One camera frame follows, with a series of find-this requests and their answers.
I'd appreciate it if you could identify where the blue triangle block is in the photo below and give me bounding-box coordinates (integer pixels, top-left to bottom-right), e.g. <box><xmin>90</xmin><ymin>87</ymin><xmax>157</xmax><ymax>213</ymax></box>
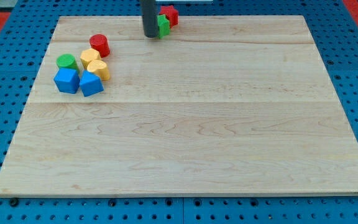
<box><xmin>80</xmin><ymin>71</ymin><xmax>104</xmax><ymax>97</ymax></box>

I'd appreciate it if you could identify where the red cylinder block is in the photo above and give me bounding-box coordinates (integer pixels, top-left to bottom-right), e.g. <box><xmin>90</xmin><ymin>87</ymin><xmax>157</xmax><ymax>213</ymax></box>
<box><xmin>89</xmin><ymin>34</ymin><xmax>111</xmax><ymax>58</ymax></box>

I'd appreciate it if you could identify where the yellow heart block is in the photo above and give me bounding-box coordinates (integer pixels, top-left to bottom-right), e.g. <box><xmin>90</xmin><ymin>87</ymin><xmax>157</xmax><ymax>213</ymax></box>
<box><xmin>86</xmin><ymin>60</ymin><xmax>111</xmax><ymax>81</ymax></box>

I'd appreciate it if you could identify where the yellow pentagon block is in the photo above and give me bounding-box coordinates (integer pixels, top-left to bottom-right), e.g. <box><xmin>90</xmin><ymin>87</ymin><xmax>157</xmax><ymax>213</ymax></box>
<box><xmin>80</xmin><ymin>48</ymin><xmax>101</xmax><ymax>69</ymax></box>

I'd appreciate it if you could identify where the light wooden board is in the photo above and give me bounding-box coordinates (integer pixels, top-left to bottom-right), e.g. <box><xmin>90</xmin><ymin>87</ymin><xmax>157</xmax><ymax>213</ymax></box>
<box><xmin>0</xmin><ymin>16</ymin><xmax>358</xmax><ymax>198</ymax></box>

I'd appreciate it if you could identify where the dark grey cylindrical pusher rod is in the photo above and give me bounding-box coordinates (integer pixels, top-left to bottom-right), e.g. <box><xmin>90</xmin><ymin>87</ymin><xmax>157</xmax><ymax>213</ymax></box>
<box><xmin>139</xmin><ymin>0</ymin><xmax>158</xmax><ymax>38</ymax></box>

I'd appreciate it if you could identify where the red star block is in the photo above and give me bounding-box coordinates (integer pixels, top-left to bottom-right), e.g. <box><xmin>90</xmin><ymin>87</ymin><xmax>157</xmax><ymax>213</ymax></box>
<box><xmin>159</xmin><ymin>5</ymin><xmax>179</xmax><ymax>28</ymax></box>

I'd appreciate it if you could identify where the blue cube block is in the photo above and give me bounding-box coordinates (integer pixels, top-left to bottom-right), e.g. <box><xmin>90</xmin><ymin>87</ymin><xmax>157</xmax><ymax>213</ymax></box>
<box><xmin>53</xmin><ymin>68</ymin><xmax>80</xmax><ymax>94</ymax></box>

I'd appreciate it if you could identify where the green star block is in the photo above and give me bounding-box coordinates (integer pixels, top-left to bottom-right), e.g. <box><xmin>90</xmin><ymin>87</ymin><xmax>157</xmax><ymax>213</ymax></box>
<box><xmin>157</xmin><ymin>14</ymin><xmax>170</xmax><ymax>39</ymax></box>

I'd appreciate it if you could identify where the green cylinder block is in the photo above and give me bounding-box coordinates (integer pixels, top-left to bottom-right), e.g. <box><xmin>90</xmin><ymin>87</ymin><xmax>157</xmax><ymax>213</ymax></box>
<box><xmin>56</xmin><ymin>54</ymin><xmax>80</xmax><ymax>73</ymax></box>

